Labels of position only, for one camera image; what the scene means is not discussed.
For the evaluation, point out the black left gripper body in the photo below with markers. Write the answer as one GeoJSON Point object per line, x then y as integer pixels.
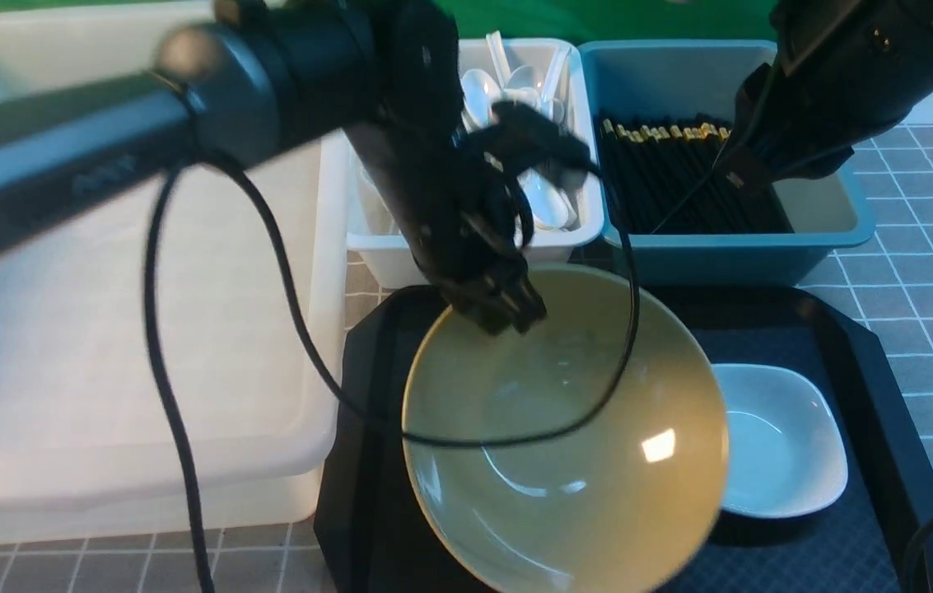
{"type": "Point", "coordinates": [452, 193]}

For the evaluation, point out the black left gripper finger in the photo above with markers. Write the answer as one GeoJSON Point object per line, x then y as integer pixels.
{"type": "Point", "coordinates": [503, 297]}

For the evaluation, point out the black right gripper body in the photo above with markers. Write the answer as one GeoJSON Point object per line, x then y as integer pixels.
{"type": "Point", "coordinates": [774, 137]}

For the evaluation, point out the black chopstick gold band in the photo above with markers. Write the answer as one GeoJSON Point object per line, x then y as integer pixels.
{"type": "Point", "coordinates": [694, 199]}

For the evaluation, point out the yellow noodle bowl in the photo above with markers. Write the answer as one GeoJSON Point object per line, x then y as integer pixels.
{"type": "Point", "coordinates": [621, 505]}

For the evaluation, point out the small white square dish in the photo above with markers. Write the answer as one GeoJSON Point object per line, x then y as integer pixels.
{"type": "Point", "coordinates": [787, 458]}

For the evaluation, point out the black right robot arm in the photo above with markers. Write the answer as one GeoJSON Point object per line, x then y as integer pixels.
{"type": "Point", "coordinates": [844, 72]}

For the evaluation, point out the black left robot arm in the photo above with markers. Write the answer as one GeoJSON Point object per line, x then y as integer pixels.
{"type": "Point", "coordinates": [258, 82]}

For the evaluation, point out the white spoon front right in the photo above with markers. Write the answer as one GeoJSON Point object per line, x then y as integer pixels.
{"type": "Point", "coordinates": [550, 208]}

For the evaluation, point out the teal plastic bin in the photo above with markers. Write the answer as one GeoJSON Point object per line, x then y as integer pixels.
{"type": "Point", "coordinates": [686, 78]}

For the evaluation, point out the pile of black chopsticks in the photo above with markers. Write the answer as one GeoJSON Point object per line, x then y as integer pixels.
{"type": "Point", "coordinates": [627, 146]}

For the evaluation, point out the small white plastic bin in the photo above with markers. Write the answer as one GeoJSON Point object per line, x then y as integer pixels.
{"type": "Point", "coordinates": [370, 230]}

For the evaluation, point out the green cloth backdrop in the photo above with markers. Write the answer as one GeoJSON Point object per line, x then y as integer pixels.
{"type": "Point", "coordinates": [585, 21]}

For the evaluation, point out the grey checked table mat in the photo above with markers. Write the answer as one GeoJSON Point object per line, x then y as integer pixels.
{"type": "Point", "coordinates": [886, 284]}

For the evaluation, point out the black serving tray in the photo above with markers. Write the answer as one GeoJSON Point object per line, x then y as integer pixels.
{"type": "Point", "coordinates": [375, 539]}

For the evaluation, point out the large translucent white tub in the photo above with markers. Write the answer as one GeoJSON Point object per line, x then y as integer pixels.
{"type": "Point", "coordinates": [84, 446]}

